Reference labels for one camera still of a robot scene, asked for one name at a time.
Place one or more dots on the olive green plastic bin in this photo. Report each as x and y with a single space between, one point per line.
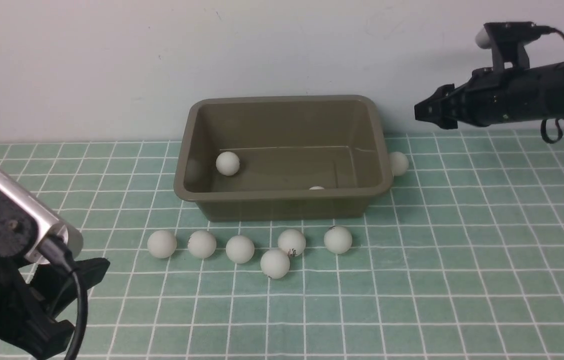
286 144

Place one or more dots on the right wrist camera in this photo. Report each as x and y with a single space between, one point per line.
507 41

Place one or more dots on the green checkered tablecloth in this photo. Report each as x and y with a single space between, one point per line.
462 259

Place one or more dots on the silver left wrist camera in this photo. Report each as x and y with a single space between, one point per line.
25 221

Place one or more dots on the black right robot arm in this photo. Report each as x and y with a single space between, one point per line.
497 97

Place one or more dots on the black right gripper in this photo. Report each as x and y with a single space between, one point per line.
496 98

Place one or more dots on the white printed ball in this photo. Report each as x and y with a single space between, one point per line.
228 163
292 241

